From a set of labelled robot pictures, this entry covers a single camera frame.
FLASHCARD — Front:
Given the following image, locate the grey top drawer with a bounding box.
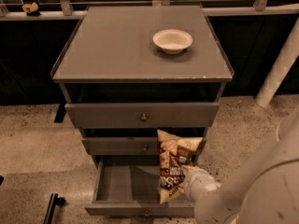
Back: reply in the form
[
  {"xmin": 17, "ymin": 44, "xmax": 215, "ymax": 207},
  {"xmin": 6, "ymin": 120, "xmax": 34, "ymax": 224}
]
[{"xmin": 65, "ymin": 103, "xmax": 219, "ymax": 129}]

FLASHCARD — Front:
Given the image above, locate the black bar on floor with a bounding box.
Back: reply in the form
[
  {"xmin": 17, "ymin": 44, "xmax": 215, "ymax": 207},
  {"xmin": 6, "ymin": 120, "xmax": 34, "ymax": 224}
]
[{"xmin": 43, "ymin": 193, "xmax": 66, "ymax": 224}]

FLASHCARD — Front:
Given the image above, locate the yellow object on ledge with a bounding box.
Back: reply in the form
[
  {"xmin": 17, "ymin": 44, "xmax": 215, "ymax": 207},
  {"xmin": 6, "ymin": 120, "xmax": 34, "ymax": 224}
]
[{"xmin": 22, "ymin": 2, "xmax": 40, "ymax": 16}]

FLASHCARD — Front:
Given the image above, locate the grey drawer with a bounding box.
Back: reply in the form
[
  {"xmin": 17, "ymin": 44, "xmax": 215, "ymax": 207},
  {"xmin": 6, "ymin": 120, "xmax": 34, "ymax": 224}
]
[
  {"xmin": 81, "ymin": 136, "xmax": 207, "ymax": 156},
  {"xmin": 65, "ymin": 103, "xmax": 219, "ymax": 129},
  {"xmin": 85, "ymin": 155, "xmax": 194, "ymax": 217}
]

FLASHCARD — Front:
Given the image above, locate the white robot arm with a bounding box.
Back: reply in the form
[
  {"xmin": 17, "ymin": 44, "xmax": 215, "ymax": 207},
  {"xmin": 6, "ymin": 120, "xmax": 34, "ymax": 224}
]
[{"xmin": 182, "ymin": 106, "xmax": 299, "ymax": 224}]

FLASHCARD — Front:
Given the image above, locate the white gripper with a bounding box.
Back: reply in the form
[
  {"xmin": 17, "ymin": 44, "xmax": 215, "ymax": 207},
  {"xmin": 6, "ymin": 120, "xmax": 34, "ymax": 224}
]
[{"xmin": 180, "ymin": 165, "xmax": 221, "ymax": 202}]

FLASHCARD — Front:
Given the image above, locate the black cabinet leg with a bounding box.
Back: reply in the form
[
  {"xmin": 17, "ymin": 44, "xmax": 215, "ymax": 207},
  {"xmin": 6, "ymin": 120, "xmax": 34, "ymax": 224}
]
[{"xmin": 54, "ymin": 102, "xmax": 66, "ymax": 123}]

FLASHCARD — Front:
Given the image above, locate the grey middle drawer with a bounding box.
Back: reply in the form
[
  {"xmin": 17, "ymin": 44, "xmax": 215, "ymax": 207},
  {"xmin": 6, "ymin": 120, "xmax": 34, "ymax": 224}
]
[{"xmin": 81, "ymin": 136, "xmax": 207, "ymax": 156}]

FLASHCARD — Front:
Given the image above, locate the grey bottom drawer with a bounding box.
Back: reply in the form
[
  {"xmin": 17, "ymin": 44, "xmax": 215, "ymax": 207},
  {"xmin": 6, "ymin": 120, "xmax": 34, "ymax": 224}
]
[{"xmin": 85, "ymin": 155, "xmax": 194, "ymax": 217}]

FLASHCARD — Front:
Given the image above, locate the white pillar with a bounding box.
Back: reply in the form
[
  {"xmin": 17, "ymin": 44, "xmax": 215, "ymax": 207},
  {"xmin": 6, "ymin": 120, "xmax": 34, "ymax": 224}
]
[{"xmin": 255, "ymin": 19, "xmax": 299, "ymax": 107}]

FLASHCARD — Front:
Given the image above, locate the metal window ledge rail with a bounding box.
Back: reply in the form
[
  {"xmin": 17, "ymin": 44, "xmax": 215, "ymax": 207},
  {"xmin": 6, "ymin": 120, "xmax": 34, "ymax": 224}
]
[{"xmin": 0, "ymin": 3, "xmax": 299, "ymax": 21}]

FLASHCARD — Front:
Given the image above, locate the brown chip bag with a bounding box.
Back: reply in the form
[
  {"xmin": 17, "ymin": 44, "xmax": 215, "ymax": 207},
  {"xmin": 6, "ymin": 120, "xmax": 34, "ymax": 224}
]
[{"xmin": 157, "ymin": 130, "xmax": 203, "ymax": 203}]

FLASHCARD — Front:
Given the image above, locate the white paper bowl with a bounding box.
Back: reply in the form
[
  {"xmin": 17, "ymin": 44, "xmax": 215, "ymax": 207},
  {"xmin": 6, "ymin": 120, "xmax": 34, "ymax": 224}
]
[{"xmin": 152, "ymin": 29, "xmax": 193, "ymax": 55}]

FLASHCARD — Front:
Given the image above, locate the grey drawer cabinet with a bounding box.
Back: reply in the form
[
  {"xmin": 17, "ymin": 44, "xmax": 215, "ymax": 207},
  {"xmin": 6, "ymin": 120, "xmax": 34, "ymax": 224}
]
[{"xmin": 50, "ymin": 5, "xmax": 235, "ymax": 173}]

